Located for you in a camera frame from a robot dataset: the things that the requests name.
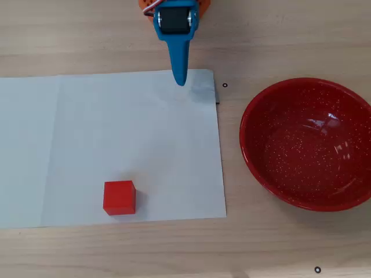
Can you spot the white paper sheet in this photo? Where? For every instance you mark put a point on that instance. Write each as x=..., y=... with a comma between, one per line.
x=23, y=150
x=145, y=139

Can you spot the red cube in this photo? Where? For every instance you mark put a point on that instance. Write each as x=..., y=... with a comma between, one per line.
x=119, y=197

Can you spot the blue gripper, black servo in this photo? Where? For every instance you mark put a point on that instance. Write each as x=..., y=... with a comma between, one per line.
x=175, y=20

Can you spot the red speckled bowl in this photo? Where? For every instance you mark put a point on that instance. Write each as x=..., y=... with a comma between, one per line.
x=304, y=162

